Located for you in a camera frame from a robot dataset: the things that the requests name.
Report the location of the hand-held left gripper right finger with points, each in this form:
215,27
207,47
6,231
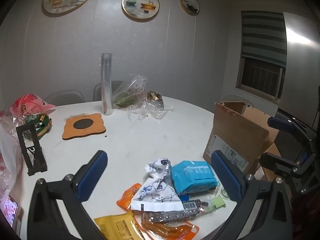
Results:
226,177

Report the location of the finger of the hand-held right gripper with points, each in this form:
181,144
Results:
275,162
278,124

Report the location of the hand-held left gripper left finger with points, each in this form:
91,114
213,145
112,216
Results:
92,175

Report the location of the green and clear snack packet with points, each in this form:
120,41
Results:
215,203

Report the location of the blue snack packet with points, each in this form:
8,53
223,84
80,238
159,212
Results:
193,177

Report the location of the orange snack packet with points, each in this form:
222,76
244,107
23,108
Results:
127,197

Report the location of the cardboard box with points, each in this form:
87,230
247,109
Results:
237,135

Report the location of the small dark blue packet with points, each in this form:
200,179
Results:
183,197

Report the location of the yellow snack packet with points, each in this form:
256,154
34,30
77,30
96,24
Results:
117,226

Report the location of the silver patterned snack packet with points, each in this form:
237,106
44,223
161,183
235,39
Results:
172,215

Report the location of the white and blue packet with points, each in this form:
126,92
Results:
157,190

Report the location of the orange sausage packet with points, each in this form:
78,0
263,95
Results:
172,231

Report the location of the orange coaster mat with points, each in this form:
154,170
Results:
72,130

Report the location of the white glossy door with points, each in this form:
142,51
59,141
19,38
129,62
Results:
301,67

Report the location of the black phone stand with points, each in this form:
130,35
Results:
33,155

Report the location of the dark red clothing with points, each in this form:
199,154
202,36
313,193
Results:
305,220

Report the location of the window with striped blind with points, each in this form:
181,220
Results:
262,55

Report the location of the green and gold snack bag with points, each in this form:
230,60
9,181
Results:
40,123

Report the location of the grey chair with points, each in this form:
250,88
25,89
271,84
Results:
116,86
65,97

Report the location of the crumpled clear plastic wrap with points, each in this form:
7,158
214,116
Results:
150,112

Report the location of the clear bag with greens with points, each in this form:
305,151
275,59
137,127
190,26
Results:
127,93

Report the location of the white and pink plastic bag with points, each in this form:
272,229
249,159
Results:
7,150

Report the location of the smartphone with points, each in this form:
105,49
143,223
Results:
10,210

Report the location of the roll of clear film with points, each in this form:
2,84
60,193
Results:
106,83

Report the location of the pink snack bag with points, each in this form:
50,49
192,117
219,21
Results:
28,105

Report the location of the gold foil wrapper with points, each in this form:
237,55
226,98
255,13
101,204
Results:
155,97

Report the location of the small round wall picture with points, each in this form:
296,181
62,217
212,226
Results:
190,4

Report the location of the medium round wall picture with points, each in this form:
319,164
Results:
140,5

